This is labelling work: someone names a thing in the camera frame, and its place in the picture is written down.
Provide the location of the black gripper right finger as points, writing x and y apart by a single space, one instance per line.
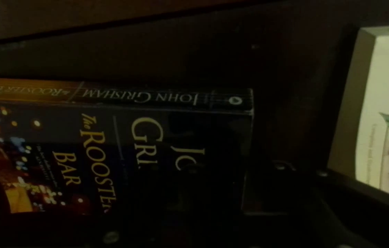
354 211

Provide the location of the white fairy tales book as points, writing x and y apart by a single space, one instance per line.
382 111

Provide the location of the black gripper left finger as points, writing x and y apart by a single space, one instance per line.
208 198

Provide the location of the blue John Grisham paperback book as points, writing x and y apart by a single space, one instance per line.
65 152

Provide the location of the dark wooden bookshelf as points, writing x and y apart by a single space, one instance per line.
167 50

